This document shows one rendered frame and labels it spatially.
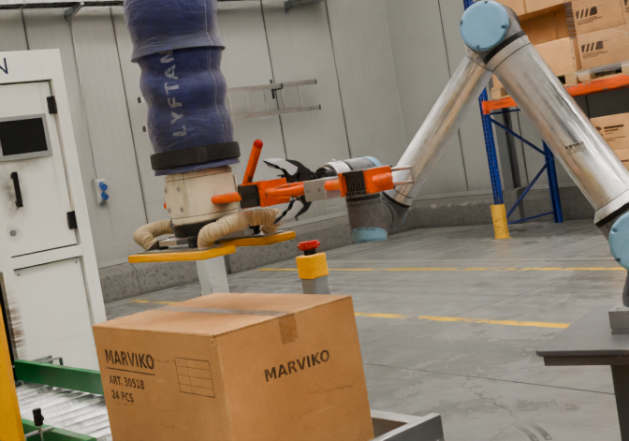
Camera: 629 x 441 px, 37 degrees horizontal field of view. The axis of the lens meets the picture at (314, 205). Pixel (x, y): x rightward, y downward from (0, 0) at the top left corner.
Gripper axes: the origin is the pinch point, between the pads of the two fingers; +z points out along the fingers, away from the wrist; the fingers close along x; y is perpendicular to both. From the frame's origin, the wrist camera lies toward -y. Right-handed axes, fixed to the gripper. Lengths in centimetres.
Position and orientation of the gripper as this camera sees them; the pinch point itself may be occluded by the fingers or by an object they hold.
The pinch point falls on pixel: (270, 192)
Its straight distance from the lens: 221.6
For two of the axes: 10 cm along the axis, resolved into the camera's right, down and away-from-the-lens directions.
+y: -6.5, 0.7, 7.5
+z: -7.4, 1.5, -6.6
